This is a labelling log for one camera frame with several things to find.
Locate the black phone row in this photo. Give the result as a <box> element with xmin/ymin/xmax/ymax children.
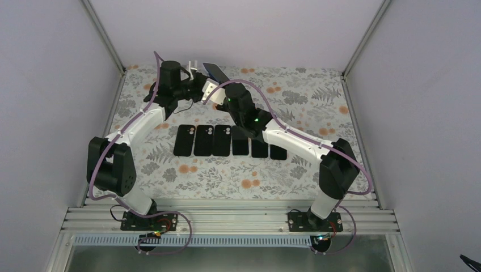
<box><xmin>251</xmin><ymin>139</ymin><xmax>269</xmax><ymax>159</ymax></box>
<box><xmin>269</xmin><ymin>144</ymin><xmax>287</xmax><ymax>160</ymax></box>
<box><xmin>203</xmin><ymin>62</ymin><xmax>230</xmax><ymax>84</ymax></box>

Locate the black phone case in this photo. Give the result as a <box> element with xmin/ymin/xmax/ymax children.
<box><xmin>193</xmin><ymin>125</ymin><xmax>214</xmax><ymax>156</ymax></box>
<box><xmin>212</xmin><ymin>125</ymin><xmax>231</xmax><ymax>156</ymax></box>
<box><xmin>173</xmin><ymin>125</ymin><xmax>196</xmax><ymax>157</ymax></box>

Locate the teal phone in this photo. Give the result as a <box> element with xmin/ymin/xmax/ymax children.
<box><xmin>231</xmin><ymin>126</ymin><xmax>250</xmax><ymax>156</ymax></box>

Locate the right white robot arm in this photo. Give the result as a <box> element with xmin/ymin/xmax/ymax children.
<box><xmin>203</xmin><ymin>80</ymin><xmax>362</xmax><ymax>231</ymax></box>

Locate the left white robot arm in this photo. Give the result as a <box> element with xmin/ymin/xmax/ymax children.
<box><xmin>86</xmin><ymin>61</ymin><xmax>209</xmax><ymax>230</ymax></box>

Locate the floral table mat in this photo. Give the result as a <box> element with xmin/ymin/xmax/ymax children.
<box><xmin>91</xmin><ymin>64</ymin><xmax>373</xmax><ymax>201</ymax></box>

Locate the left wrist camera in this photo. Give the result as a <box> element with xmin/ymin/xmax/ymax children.
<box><xmin>187</xmin><ymin>60</ymin><xmax>198</xmax><ymax>80</ymax></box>

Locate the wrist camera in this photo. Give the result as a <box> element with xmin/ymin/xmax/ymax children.
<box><xmin>187</xmin><ymin>60</ymin><xmax>198</xmax><ymax>80</ymax></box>
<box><xmin>201</xmin><ymin>79</ymin><xmax>226</xmax><ymax>105</ymax></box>

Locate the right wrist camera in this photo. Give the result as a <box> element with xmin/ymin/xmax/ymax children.
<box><xmin>201</xmin><ymin>79</ymin><xmax>226</xmax><ymax>105</ymax></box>

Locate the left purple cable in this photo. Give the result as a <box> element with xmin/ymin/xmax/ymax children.
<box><xmin>88</xmin><ymin>51</ymin><xmax>192</xmax><ymax>256</ymax></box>

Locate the purple cable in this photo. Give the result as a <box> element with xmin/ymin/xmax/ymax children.
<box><xmin>88</xmin><ymin>51</ymin><xmax>192</xmax><ymax>256</ymax></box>
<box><xmin>202</xmin><ymin>79</ymin><xmax>373</xmax><ymax>257</ymax></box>

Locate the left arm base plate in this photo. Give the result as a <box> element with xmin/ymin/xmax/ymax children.
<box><xmin>120</xmin><ymin>212</ymin><xmax>178</xmax><ymax>232</ymax></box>

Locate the aluminium rail frame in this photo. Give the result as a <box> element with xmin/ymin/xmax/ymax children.
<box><xmin>61</xmin><ymin>199</ymin><xmax>400</xmax><ymax>235</ymax></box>

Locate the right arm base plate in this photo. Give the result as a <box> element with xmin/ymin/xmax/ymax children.
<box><xmin>287</xmin><ymin>209</ymin><xmax>343</xmax><ymax>232</ymax></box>

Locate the grey slotted cable duct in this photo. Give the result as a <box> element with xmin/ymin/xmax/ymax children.
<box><xmin>72</xmin><ymin>233</ymin><xmax>312</xmax><ymax>248</ymax></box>

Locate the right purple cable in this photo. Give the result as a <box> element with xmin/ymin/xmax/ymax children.
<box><xmin>202</xmin><ymin>79</ymin><xmax>373</xmax><ymax>257</ymax></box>

